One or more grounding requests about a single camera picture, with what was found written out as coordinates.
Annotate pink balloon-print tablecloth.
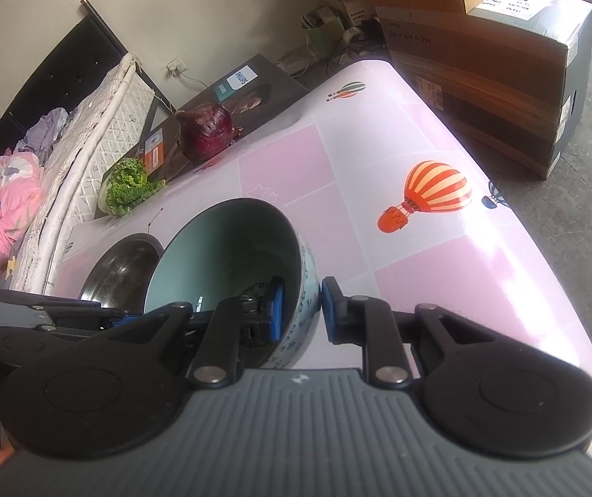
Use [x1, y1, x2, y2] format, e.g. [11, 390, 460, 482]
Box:
[55, 59, 592, 472]

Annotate black headboard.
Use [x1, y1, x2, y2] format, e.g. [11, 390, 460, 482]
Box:
[0, 0, 144, 171]

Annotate blue-green patterned bowl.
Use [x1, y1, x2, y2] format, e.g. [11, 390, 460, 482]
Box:
[143, 198, 322, 371]

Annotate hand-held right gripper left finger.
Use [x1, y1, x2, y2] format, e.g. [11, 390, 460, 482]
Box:
[102, 275, 285, 389]

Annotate white quilted mattress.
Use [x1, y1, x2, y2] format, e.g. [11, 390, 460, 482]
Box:
[17, 52, 173, 296]

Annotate pale green box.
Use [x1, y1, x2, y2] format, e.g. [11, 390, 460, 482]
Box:
[303, 7, 349, 60]

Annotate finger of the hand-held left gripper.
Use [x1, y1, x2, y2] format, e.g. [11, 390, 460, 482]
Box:
[37, 306, 134, 332]

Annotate dark printed flat box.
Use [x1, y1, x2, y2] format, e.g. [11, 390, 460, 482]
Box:
[102, 53, 310, 187]

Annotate large grey printed carton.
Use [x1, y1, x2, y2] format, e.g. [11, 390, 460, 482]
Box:
[376, 0, 592, 181]

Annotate red onion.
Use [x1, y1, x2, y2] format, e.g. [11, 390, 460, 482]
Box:
[174, 102, 240, 162]

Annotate thin white cable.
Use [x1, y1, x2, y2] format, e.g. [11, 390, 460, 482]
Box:
[179, 70, 211, 94]

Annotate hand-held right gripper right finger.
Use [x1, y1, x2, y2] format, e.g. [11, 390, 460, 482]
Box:
[321, 276, 478, 389]

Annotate purple cloth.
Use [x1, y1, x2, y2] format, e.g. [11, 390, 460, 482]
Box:
[14, 108, 77, 159]

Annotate green leafy lettuce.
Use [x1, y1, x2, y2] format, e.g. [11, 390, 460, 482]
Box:
[98, 158, 167, 217]

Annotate stainless steel bowl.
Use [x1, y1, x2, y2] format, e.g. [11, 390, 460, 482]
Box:
[77, 233, 165, 316]

